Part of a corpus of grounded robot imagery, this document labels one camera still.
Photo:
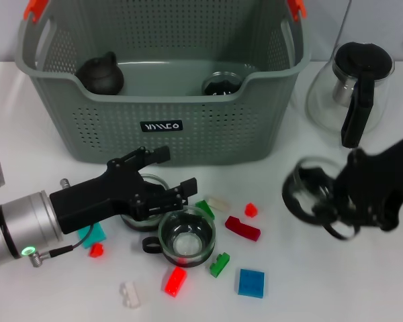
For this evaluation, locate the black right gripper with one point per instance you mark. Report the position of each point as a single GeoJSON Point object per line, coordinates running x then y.
{"type": "Point", "coordinates": [383, 181]}

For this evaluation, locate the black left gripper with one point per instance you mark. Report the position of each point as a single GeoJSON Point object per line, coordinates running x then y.
{"type": "Point", "coordinates": [94, 198]}

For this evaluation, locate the glass teacup with black base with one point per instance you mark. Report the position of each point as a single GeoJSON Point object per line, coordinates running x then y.
{"type": "Point", "coordinates": [137, 226]}
{"type": "Point", "coordinates": [188, 245]}
{"type": "Point", "coordinates": [221, 85]}
{"type": "Point", "coordinates": [299, 204]}

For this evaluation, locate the dark red long building block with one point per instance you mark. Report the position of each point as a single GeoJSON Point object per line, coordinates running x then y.
{"type": "Point", "coordinates": [242, 228]}

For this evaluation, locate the white and silver left robot arm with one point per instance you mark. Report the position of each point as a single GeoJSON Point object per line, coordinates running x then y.
{"type": "Point", "coordinates": [27, 224]}

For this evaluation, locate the green rectangular building block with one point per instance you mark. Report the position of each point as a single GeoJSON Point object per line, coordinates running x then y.
{"type": "Point", "coordinates": [203, 205]}

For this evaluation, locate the translucent white building block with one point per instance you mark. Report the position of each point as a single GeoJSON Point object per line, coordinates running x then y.
{"type": "Point", "coordinates": [218, 203]}

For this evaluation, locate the grey perforated storage bin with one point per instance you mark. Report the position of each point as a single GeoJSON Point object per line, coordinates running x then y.
{"type": "Point", "coordinates": [121, 141]}

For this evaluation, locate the small red building block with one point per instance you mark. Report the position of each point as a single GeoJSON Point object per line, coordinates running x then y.
{"type": "Point", "coordinates": [96, 251]}
{"type": "Point", "coordinates": [251, 210]}

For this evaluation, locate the teal building block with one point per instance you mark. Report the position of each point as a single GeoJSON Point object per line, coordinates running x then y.
{"type": "Point", "coordinates": [95, 236]}

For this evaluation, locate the green stepped building block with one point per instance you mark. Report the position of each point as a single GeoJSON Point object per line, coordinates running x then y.
{"type": "Point", "coordinates": [218, 266]}

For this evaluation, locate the bright red rectangular building block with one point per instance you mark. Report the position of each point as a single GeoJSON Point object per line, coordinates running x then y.
{"type": "Point", "coordinates": [174, 282]}

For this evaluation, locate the blue square building block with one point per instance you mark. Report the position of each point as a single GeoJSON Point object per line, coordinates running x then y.
{"type": "Point", "coordinates": [252, 283]}

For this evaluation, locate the silver plug on left gripper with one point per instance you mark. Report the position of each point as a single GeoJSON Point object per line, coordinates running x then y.
{"type": "Point", "coordinates": [65, 184]}

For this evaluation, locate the small black clay teapot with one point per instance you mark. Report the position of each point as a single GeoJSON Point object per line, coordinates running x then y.
{"type": "Point", "coordinates": [100, 77]}

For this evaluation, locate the glass pitcher with black lid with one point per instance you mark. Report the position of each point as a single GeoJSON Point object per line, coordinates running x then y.
{"type": "Point", "coordinates": [362, 58]}

